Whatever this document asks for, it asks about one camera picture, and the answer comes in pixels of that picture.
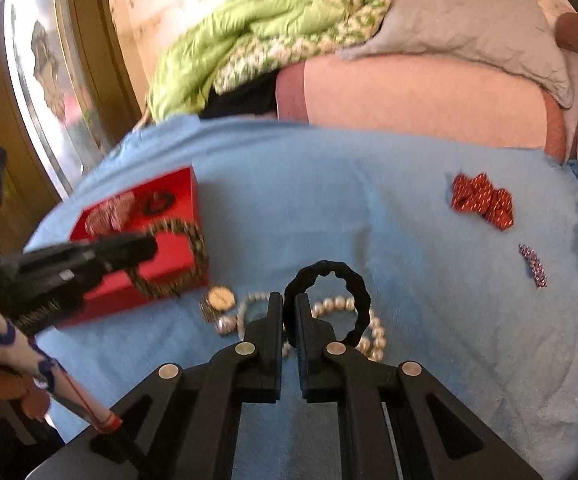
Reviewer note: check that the black cloth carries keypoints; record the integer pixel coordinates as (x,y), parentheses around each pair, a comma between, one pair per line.
(241,97)

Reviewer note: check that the black scrunchie with bead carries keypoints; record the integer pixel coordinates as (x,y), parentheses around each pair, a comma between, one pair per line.
(155,205)

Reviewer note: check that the red cardboard box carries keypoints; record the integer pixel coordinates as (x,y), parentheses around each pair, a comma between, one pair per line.
(184,185)

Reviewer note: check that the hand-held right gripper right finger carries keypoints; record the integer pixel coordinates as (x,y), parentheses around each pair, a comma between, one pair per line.
(301,312)

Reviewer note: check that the green quilt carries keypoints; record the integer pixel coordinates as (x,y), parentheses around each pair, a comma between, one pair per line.
(219,40)

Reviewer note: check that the stained glass window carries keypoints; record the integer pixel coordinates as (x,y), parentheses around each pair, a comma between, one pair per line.
(54,75)

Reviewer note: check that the purple beaded hair clip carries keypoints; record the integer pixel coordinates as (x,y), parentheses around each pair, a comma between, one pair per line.
(534,266)

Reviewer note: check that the white stick with red tip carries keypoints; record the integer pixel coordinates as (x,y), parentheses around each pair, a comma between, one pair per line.
(86,402)

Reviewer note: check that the red plaid scrunchie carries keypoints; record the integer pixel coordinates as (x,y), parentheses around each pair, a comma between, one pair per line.
(111,212)

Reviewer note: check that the light blue blanket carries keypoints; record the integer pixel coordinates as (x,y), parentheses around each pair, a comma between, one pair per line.
(369,200)

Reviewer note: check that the wooden window frame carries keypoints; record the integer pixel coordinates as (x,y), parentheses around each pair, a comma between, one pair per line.
(114,35)

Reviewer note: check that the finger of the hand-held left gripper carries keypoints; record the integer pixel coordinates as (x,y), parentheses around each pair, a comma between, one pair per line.
(129,252)

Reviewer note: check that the grey pillow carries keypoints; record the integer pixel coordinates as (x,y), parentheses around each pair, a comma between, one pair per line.
(469,15)

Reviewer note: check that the leopard print scrunchie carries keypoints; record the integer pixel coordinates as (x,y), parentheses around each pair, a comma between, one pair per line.
(199,245)

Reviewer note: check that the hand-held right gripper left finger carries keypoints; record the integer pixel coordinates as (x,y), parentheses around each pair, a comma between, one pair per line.
(276,312)

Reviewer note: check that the plain black scrunchie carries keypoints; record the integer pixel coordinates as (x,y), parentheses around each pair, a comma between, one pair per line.
(359,290)

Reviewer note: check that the red sequin hair bow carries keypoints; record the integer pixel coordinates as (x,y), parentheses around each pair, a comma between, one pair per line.
(484,197)

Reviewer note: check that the pink mattress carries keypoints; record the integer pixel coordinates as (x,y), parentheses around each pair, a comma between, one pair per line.
(409,95)

